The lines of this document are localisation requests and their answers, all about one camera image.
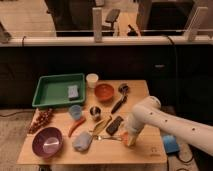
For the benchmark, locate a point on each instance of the orange apple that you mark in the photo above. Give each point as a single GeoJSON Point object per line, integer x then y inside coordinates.
{"type": "Point", "coordinates": [124, 138]}

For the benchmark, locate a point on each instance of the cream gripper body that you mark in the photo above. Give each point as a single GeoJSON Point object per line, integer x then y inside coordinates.
{"type": "Point", "coordinates": [131, 138]}

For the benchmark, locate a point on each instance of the black rectangular block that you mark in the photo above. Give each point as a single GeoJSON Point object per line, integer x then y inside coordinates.
{"type": "Point", "coordinates": [113, 127]}

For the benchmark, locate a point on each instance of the wooden table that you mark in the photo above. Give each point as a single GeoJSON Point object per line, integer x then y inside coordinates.
{"type": "Point", "coordinates": [148, 149]}

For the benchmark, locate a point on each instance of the white horizontal rail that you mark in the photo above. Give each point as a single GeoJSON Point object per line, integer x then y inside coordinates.
{"type": "Point", "coordinates": [106, 41]}

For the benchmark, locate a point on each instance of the orange bowl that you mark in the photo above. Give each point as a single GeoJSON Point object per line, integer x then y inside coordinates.
{"type": "Point", "coordinates": [104, 92]}

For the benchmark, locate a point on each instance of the yellow banana toy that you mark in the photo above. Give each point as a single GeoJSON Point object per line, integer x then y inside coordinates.
{"type": "Point", "coordinates": [100, 126]}

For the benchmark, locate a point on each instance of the blue grey sponge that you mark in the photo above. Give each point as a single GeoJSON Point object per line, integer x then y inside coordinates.
{"type": "Point", "coordinates": [73, 92]}

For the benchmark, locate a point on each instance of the blue grey cloth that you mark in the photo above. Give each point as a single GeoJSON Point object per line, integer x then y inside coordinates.
{"type": "Point", "coordinates": [82, 142]}

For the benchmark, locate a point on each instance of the small metal cup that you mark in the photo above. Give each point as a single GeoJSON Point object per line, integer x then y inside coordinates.
{"type": "Point", "coordinates": [95, 113]}

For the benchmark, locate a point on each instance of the blue device on floor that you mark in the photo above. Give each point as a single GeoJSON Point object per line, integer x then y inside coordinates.
{"type": "Point", "coordinates": [170, 144]}

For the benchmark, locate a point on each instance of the blue plastic cup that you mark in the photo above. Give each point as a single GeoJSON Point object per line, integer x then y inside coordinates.
{"type": "Point", "coordinates": [75, 112]}

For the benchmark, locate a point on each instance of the white paper cup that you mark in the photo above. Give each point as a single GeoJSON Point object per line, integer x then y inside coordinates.
{"type": "Point", "coordinates": [92, 80]}

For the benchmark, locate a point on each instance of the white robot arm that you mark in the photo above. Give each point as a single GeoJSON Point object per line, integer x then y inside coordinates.
{"type": "Point", "coordinates": [148, 111]}

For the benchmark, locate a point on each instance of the black handled pizza cutter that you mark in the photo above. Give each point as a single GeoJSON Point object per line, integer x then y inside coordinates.
{"type": "Point", "coordinates": [123, 89]}

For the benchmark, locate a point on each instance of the purple bowl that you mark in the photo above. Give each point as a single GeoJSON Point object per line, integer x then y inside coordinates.
{"type": "Point", "coordinates": [47, 142]}

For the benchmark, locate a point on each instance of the green plastic tray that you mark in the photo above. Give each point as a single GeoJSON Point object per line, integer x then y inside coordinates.
{"type": "Point", "coordinates": [52, 91]}

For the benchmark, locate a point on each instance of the metal fork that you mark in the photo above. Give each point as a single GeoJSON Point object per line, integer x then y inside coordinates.
{"type": "Point", "coordinates": [98, 137]}

